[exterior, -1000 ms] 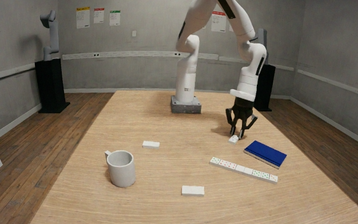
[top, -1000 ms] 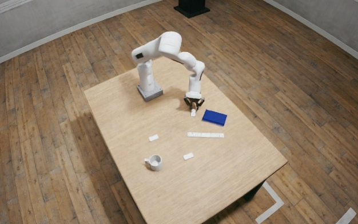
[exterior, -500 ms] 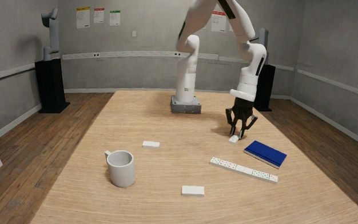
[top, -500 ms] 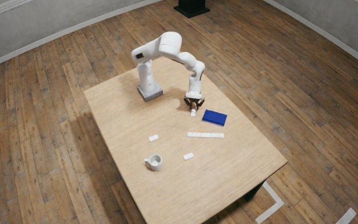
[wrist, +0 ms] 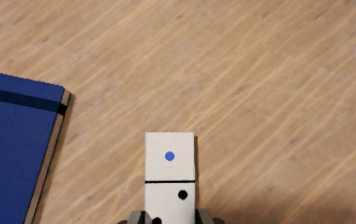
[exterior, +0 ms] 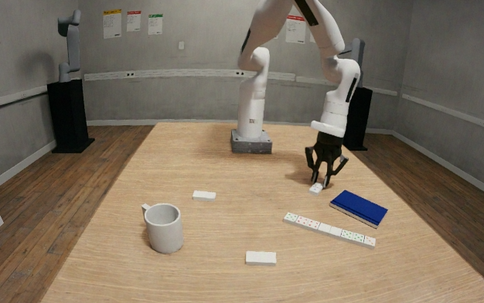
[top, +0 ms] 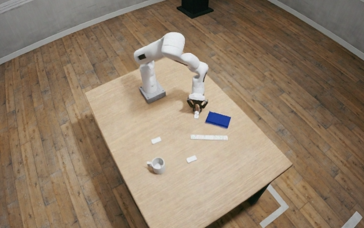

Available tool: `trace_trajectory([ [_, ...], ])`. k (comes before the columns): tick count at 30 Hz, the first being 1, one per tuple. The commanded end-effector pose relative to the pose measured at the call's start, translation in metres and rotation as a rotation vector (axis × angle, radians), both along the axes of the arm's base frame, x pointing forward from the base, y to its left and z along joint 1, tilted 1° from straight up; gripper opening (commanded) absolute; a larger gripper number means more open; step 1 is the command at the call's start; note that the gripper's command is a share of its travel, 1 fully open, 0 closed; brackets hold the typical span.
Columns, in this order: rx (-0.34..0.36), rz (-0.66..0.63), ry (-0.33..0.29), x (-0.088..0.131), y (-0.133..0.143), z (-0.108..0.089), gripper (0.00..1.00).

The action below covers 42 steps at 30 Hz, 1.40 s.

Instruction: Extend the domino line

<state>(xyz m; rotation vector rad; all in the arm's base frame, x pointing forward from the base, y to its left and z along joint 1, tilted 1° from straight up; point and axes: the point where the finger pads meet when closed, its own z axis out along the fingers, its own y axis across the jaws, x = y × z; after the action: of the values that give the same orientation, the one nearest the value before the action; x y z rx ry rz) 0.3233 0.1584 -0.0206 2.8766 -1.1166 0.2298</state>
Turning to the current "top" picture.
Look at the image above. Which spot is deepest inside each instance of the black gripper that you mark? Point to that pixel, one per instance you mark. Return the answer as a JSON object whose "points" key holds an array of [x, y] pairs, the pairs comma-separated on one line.
{"points": [[199, 102]]}

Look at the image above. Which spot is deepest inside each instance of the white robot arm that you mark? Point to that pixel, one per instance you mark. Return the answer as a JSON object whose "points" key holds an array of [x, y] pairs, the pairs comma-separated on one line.
{"points": [[172, 48]]}

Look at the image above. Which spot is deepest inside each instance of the grey mug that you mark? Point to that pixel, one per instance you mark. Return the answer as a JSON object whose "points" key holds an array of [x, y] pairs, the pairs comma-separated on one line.
{"points": [[157, 163]]}

